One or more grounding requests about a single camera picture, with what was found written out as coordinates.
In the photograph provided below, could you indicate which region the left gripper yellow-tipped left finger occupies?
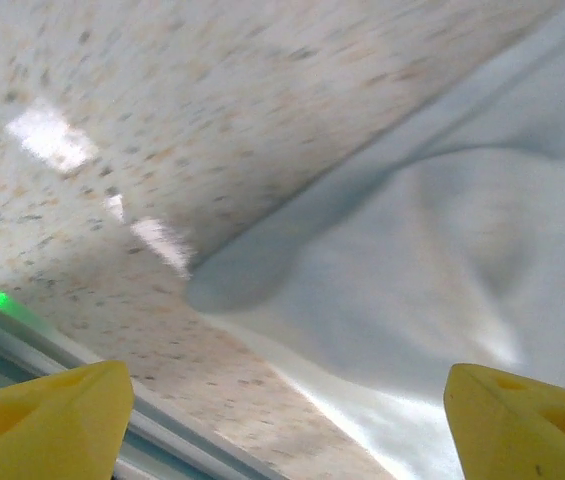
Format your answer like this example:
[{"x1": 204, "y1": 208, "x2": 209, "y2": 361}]
[{"x1": 0, "y1": 360, "x2": 136, "y2": 480}]

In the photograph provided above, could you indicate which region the white t-shirt with black print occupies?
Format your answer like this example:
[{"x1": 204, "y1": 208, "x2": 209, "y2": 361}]
[{"x1": 186, "y1": 0, "x2": 565, "y2": 480}]

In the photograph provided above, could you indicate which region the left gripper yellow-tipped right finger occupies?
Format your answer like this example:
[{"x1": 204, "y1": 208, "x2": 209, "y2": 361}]
[{"x1": 442, "y1": 363, "x2": 565, "y2": 480}]

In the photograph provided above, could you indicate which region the long aluminium frame rail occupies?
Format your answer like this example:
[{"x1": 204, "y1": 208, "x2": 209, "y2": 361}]
[{"x1": 0, "y1": 269, "x2": 288, "y2": 480}]

